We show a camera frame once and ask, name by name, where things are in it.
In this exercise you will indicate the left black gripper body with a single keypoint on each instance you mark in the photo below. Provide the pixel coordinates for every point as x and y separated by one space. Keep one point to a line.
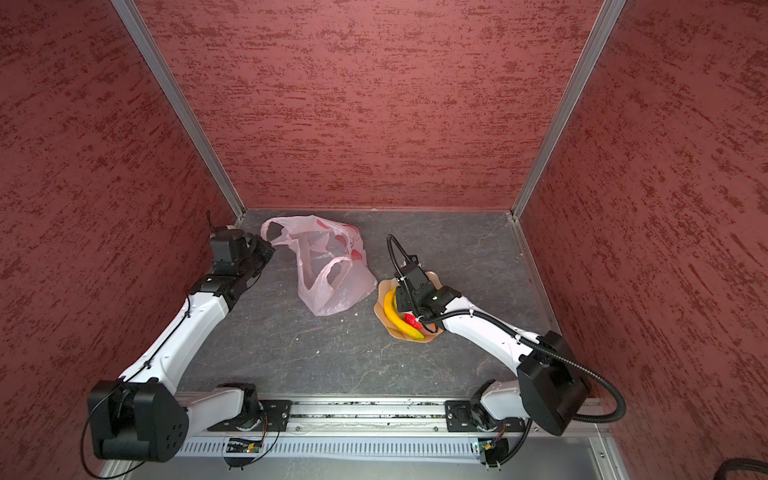
259 255

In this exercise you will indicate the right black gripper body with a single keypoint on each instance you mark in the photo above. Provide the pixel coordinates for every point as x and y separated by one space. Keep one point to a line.
414 303

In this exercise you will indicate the red fake apple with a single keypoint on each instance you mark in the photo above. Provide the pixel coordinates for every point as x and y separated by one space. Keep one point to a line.
411 320

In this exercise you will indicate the yellow fake banana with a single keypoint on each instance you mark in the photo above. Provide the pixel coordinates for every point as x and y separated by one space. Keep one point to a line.
389 307

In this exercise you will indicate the peach scalloped plate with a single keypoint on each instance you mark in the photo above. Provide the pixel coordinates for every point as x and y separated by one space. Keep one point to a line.
384 289

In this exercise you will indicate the pink plastic shopping bag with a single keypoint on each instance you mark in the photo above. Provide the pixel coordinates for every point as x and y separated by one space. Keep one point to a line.
332 266

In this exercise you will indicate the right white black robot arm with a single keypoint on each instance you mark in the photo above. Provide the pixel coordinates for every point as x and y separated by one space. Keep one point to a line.
546 390

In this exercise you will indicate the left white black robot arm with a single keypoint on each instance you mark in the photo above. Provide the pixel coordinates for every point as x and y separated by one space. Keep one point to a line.
141 416

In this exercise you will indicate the right small circuit board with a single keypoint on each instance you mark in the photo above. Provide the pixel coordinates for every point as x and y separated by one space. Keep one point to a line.
493 448

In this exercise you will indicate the small circuit board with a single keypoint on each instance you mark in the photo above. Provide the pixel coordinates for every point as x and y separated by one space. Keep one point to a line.
243 446
493 448

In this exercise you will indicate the left small circuit board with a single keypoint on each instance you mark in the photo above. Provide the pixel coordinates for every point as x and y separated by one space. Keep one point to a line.
243 446

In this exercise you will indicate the left aluminium corner post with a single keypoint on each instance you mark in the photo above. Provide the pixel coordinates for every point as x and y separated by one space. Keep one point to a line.
139 32

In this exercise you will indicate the aluminium corner post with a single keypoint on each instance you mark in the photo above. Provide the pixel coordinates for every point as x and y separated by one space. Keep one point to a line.
601 30
139 32

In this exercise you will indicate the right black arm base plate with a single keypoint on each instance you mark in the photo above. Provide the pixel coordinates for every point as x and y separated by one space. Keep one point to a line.
463 416

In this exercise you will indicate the aluminium front rail frame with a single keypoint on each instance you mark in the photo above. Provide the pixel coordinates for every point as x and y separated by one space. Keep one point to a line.
330 416

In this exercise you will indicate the white slotted cable duct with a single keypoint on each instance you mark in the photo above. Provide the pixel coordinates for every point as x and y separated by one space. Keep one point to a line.
459 449

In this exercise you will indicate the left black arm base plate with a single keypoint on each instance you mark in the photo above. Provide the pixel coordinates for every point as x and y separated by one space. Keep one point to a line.
271 416

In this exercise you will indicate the right aluminium corner post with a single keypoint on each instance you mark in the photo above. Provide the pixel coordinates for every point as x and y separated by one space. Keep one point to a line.
601 30

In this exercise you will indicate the black corrugated hose corner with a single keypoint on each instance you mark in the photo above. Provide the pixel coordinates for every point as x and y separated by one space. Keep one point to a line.
740 464

